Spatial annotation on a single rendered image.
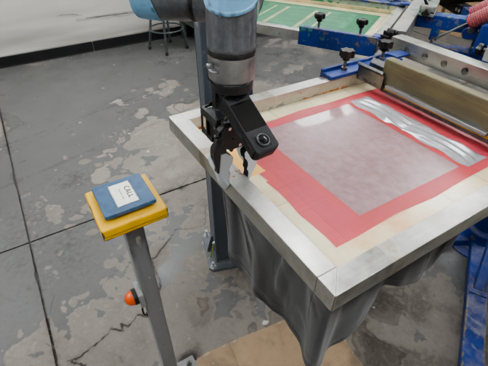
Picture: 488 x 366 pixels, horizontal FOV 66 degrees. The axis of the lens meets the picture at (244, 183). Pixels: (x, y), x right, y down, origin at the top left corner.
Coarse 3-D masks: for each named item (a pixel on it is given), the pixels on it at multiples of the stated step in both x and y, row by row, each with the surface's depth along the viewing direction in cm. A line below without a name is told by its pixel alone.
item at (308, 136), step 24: (360, 96) 107; (384, 96) 108; (288, 120) 96; (312, 120) 96; (336, 120) 96; (360, 120) 96; (288, 144) 87; (312, 144) 87; (336, 144) 87; (360, 144) 87; (264, 168) 79; (288, 168) 79
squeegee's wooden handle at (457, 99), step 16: (384, 64) 103; (400, 64) 99; (400, 80) 101; (416, 80) 96; (432, 80) 93; (448, 80) 91; (416, 96) 98; (432, 96) 94; (448, 96) 90; (464, 96) 87; (480, 96) 84; (448, 112) 92; (464, 112) 88; (480, 112) 85
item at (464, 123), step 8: (384, 88) 104; (392, 88) 102; (400, 96) 101; (408, 96) 99; (416, 104) 97; (424, 104) 95; (440, 112) 92; (456, 120) 89; (472, 128) 87; (480, 128) 86
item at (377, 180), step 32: (448, 128) 94; (320, 160) 82; (352, 160) 82; (384, 160) 82; (416, 160) 82; (448, 160) 83; (480, 160) 83; (288, 192) 73; (320, 192) 73; (352, 192) 73; (384, 192) 74; (416, 192) 74; (320, 224) 66; (352, 224) 67
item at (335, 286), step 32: (256, 96) 98; (288, 96) 101; (192, 128) 85; (256, 192) 68; (480, 192) 69; (256, 224) 65; (288, 224) 61; (416, 224) 62; (448, 224) 62; (288, 256) 59; (320, 256) 56; (384, 256) 56; (416, 256) 60; (320, 288) 53; (352, 288) 52
